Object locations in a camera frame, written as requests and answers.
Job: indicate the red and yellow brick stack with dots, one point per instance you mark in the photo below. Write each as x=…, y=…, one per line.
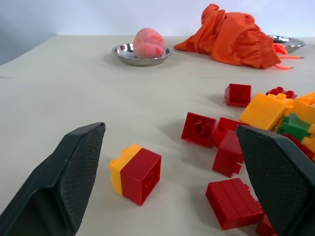
x=139, y=175

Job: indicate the red building block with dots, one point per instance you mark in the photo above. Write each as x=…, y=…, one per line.
x=264, y=226
x=283, y=92
x=295, y=140
x=232, y=202
x=198, y=129
x=237, y=94
x=227, y=156
x=225, y=126

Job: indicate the small steel dish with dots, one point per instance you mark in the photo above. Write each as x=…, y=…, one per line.
x=128, y=52

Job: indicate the yellow building block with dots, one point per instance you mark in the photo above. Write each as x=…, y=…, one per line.
x=265, y=110
x=309, y=143
x=304, y=105

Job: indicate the pink peach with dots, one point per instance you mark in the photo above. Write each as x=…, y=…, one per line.
x=148, y=43

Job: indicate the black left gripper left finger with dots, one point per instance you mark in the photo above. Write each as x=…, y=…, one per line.
x=59, y=186

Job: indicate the steel plate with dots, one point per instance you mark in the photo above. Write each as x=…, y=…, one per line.
x=291, y=43

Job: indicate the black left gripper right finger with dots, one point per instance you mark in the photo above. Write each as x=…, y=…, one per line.
x=278, y=177

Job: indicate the green building block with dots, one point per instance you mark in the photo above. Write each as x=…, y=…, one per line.
x=295, y=125

